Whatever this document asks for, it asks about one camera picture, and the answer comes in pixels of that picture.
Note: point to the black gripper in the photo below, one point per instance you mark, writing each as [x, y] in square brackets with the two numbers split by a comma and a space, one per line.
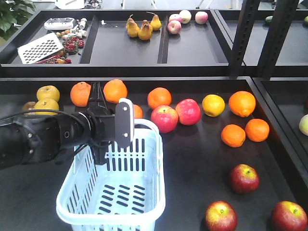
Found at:
[118, 127]

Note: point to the light blue plastic basket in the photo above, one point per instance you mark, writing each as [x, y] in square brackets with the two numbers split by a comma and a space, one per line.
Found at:
[127, 193]

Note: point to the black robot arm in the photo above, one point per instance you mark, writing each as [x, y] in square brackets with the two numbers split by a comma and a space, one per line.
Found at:
[28, 139]

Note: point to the orange back left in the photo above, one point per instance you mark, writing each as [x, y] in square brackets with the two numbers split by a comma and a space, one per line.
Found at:
[159, 96]

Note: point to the pink red apple left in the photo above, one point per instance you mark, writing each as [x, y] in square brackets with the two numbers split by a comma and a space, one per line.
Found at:
[165, 118]

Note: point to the pink red apple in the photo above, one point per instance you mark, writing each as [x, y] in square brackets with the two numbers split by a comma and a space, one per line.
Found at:
[165, 118]
[188, 111]

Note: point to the pink red apple right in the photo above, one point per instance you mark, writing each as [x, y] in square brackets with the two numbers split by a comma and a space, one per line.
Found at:
[188, 111]

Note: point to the white perforated tray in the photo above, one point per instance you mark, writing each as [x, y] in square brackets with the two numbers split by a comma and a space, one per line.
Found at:
[39, 48]

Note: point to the yellow orange citrus fruit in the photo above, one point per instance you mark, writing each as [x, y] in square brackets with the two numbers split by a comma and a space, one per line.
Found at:
[213, 105]

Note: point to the orange front left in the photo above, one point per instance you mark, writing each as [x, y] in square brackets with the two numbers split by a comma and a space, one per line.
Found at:
[233, 135]

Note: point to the potted green plant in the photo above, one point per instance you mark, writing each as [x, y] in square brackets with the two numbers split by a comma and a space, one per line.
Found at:
[13, 13]

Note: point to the large orange with nub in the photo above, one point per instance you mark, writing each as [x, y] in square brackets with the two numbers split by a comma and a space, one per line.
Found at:
[242, 103]

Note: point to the dark red apple edge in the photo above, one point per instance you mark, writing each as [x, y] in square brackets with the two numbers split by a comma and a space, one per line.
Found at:
[221, 216]

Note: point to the dark red apple middle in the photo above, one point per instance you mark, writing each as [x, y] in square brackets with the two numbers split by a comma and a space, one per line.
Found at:
[244, 179]

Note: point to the dark red apple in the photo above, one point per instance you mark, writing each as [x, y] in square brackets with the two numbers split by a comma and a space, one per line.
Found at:
[288, 216]
[244, 179]

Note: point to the orange front right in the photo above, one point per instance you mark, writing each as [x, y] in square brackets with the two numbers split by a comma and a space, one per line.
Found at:
[257, 130]

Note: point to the dark red apple front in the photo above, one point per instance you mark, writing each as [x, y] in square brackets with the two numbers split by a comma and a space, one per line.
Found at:
[288, 216]

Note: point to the black shelf upright posts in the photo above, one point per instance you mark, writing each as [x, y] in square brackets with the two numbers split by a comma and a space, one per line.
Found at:
[266, 43]

